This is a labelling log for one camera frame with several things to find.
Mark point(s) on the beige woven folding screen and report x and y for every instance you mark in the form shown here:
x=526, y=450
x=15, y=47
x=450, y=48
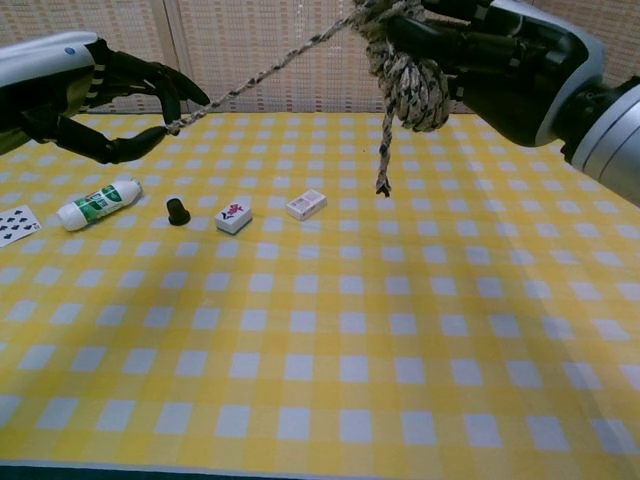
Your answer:
x=280, y=65

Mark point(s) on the white mahjong tile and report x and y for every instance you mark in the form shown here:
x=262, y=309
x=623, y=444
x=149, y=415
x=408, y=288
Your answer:
x=233, y=216

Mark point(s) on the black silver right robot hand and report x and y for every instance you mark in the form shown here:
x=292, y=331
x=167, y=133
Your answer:
x=525, y=75

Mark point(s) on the white green plastic bottle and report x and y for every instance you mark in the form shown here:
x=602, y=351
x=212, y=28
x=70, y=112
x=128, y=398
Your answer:
x=97, y=205

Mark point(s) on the yellow white checked tablecloth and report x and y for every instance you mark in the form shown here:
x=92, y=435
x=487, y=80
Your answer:
x=320, y=350

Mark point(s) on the small white cardboard box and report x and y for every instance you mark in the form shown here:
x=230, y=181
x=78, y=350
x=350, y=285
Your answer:
x=306, y=204

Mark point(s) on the small black cap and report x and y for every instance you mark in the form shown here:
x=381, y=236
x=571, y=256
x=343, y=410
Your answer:
x=177, y=212

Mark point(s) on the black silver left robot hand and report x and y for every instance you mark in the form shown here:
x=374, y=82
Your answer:
x=45, y=75

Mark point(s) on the spades playing card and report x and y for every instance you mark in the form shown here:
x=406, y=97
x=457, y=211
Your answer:
x=15, y=227

